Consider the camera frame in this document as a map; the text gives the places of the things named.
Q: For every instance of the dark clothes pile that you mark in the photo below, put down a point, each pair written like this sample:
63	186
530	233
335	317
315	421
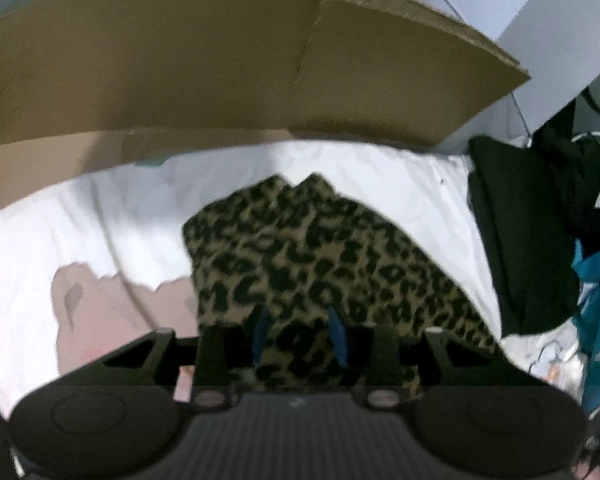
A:
580	170

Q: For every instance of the brown cardboard sheet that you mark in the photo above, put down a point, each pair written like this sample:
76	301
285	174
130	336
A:
190	55

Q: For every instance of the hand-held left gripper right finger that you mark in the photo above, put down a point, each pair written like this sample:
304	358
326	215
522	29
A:
337	336

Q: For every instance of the white printed blanket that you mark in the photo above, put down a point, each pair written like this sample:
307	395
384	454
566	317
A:
105	220

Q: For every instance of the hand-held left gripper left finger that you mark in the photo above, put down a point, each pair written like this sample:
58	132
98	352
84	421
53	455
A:
260	331

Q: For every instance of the black garment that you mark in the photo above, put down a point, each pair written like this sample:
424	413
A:
520	240

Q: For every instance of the leopard print garment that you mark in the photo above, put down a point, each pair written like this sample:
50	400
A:
325	265

